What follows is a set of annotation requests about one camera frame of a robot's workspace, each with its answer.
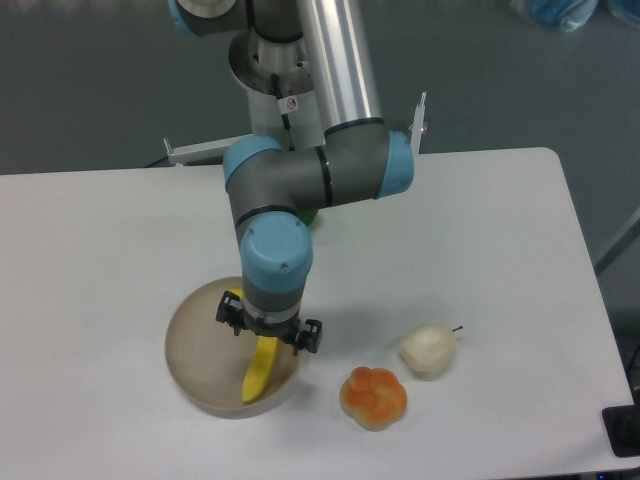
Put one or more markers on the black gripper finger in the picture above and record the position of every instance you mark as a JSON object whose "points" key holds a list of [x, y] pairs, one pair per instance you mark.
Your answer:
{"points": [[305, 337], [230, 311]]}

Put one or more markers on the yellow banana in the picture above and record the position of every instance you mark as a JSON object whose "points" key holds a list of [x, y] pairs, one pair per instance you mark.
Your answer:
{"points": [[260, 368]]}

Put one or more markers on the grey table leg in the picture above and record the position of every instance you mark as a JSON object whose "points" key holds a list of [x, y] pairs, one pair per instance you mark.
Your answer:
{"points": [[625, 236]]}

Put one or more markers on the orange and cream bread roll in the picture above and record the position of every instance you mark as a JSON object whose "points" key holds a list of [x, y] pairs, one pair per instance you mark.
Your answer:
{"points": [[373, 397]]}

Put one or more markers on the white metal bracket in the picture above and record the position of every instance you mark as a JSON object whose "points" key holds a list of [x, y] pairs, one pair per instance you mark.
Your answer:
{"points": [[199, 153]]}

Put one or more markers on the blue plastic bag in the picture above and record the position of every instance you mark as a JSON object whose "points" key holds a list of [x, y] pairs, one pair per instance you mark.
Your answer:
{"points": [[557, 15]]}

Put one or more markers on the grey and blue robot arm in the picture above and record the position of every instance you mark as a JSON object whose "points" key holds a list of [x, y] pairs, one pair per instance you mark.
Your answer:
{"points": [[267, 185]]}

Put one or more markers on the white upright bracket post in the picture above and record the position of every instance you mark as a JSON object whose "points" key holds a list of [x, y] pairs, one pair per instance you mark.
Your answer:
{"points": [[418, 126]]}

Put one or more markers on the white pear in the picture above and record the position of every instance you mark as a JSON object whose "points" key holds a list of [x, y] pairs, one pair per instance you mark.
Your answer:
{"points": [[428, 349]]}

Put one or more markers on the green bell pepper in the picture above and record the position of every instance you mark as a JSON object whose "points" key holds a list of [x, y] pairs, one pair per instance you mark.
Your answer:
{"points": [[308, 217]]}

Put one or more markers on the black device at table edge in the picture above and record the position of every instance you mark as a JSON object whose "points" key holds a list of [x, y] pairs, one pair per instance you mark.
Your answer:
{"points": [[622, 427]]}

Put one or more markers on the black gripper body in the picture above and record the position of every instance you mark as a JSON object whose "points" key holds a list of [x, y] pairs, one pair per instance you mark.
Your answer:
{"points": [[261, 327]]}

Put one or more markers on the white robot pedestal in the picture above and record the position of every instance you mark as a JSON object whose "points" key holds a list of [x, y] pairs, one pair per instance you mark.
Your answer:
{"points": [[280, 93]]}

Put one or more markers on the beige round plate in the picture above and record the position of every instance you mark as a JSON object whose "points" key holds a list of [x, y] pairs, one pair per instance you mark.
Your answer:
{"points": [[209, 362]]}

